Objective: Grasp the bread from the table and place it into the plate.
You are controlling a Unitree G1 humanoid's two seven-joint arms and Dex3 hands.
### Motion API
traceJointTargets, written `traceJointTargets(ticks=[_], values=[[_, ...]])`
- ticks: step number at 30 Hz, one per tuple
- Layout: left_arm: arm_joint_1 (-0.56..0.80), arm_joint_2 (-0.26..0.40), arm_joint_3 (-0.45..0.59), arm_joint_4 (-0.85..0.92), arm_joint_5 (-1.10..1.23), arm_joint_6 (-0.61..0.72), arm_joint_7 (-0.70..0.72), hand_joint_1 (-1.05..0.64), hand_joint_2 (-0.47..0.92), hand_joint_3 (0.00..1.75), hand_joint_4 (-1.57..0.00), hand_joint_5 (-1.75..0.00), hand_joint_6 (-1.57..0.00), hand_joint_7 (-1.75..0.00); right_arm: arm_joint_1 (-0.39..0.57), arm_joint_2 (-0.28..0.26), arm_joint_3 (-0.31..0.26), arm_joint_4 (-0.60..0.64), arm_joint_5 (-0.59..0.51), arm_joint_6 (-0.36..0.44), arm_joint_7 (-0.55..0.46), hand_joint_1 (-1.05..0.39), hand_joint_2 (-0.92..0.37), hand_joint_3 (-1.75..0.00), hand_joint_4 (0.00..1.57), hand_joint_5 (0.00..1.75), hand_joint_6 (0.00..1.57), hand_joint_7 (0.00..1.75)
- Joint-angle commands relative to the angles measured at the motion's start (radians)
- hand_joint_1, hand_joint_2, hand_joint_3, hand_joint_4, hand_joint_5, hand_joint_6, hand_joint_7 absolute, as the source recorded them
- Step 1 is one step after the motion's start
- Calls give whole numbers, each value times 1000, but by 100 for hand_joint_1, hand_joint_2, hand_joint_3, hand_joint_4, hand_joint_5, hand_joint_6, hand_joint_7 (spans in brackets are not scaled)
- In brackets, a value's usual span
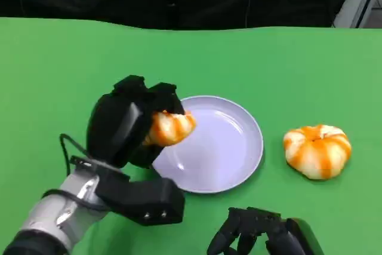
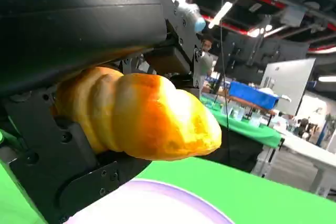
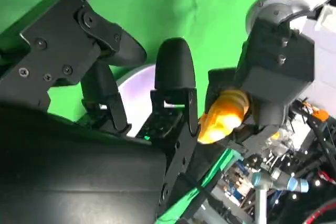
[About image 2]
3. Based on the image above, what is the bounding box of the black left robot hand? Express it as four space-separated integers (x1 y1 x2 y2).
0 0 203 224

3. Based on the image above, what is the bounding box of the orange toy bread roll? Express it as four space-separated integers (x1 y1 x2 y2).
52 66 223 161

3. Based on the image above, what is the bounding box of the person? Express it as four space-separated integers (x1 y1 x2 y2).
199 36 215 96

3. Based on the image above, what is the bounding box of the ceiling tube lamp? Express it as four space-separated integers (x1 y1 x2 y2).
208 1 233 29

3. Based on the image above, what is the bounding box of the black monitor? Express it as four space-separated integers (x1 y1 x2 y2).
217 32 263 78
246 37 311 78

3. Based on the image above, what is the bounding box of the blue box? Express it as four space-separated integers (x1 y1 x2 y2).
228 81 280 109

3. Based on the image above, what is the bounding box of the lilac plate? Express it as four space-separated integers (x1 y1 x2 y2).
64 178 234 224

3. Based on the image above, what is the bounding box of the green cloth on background table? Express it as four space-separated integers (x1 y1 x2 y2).
199 97 286 154

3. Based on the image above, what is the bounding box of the white panel board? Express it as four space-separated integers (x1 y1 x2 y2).
258 58 316 116

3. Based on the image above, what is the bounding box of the white desk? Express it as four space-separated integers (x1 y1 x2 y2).
278 132 336 198

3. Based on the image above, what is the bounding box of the thin black hanging cable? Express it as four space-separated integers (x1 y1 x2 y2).
219 0 232 167

